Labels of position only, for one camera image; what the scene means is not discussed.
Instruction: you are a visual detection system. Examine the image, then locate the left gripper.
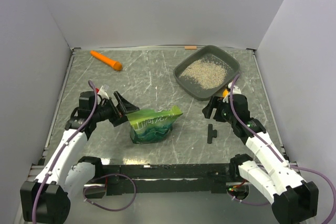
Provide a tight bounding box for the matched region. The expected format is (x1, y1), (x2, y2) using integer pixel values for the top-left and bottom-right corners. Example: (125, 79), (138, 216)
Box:
(92, 91), (139, 126)

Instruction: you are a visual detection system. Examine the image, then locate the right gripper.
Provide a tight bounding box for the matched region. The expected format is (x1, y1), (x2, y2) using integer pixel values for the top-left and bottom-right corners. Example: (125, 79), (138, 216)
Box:
(202, 95), (236, 124)

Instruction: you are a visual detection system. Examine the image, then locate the green litter bag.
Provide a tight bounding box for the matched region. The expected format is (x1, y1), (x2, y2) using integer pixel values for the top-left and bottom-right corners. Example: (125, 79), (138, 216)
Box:
(127, 105), (183, 144)

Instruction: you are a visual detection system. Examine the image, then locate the yellow plastic scoop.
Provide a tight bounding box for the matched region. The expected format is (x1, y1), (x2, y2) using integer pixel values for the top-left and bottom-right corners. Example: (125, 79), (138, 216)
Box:
(222, 89), (229, 98)

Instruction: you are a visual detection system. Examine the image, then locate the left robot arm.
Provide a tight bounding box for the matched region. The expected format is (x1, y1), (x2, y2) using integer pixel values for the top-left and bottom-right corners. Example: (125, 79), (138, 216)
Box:
(20, 89), (139, 223)

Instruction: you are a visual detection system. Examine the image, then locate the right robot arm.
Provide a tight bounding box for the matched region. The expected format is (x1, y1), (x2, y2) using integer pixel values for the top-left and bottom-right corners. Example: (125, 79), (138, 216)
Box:
(202, 94), (319, 223)

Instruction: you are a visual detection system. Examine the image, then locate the litter granules pile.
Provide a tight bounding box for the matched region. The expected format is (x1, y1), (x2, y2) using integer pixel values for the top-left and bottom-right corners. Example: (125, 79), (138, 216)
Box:
(179, 59), (227, 90)

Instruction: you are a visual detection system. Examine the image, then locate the grey litter box tray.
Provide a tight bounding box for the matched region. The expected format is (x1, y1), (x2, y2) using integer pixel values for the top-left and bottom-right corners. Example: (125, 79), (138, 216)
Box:
(173, 45), (240, 101)

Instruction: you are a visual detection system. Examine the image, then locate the black T-shaped part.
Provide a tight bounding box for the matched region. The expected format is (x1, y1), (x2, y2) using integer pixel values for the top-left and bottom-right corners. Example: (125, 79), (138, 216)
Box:
(207, 124), (217, 144)

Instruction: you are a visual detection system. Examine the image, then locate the orange carrot toy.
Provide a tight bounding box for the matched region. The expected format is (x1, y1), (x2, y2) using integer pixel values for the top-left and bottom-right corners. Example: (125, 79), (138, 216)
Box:
(90, 50), (122, 71)

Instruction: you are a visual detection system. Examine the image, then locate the black base bar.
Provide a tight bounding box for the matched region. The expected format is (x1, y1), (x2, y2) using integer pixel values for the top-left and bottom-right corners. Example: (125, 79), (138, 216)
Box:
(78, 156), (243, 196)

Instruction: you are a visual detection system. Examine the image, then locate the brown tape piece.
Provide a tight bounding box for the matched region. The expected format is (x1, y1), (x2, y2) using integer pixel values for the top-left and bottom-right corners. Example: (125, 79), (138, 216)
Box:
(184, 46), (197, 50)

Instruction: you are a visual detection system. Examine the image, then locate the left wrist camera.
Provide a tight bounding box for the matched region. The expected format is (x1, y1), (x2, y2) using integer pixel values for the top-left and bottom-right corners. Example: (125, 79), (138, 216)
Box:
(96, 85), (109, 99)

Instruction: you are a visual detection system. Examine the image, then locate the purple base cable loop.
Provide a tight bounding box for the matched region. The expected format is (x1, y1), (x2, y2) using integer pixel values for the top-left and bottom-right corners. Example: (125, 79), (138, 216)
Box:
(82, 173), (138, 212)

